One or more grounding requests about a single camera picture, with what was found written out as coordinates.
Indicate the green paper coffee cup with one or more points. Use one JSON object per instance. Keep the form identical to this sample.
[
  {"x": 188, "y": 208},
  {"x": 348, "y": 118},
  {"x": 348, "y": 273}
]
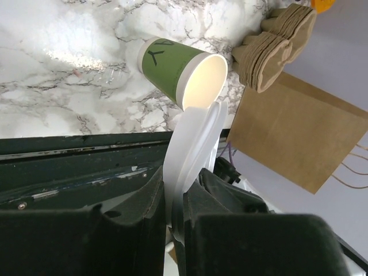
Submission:
[{"x": 188, "y": 76}]

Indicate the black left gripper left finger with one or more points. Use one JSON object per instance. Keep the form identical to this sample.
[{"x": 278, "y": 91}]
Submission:
[{"x": 126, "y": 240}]

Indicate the white plastic cup lid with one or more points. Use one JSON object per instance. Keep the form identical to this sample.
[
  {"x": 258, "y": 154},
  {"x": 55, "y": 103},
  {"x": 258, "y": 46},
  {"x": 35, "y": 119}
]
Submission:
[{"x": 192, "y": 147}]

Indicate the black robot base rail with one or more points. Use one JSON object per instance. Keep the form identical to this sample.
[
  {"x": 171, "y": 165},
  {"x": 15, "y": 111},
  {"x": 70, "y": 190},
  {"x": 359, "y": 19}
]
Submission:
[{"x": 72, "y": 172}]

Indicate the stack of pulp cup carriers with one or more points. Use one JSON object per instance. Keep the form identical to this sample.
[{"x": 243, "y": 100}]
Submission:
[{"x": 261, "y": 57}]

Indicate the brown paper bag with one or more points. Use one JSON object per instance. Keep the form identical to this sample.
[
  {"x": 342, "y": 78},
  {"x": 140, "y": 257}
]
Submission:
[{"x": 297, "y": 130}]

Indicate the yellow snack bag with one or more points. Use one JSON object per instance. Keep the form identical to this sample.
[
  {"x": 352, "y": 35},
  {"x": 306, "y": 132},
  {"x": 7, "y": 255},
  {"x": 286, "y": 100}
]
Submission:
[{"x": 321, "y": 5}]

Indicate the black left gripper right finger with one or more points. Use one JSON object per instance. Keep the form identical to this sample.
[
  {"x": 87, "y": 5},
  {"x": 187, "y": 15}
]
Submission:
[{"x": 230, "y": 231}]

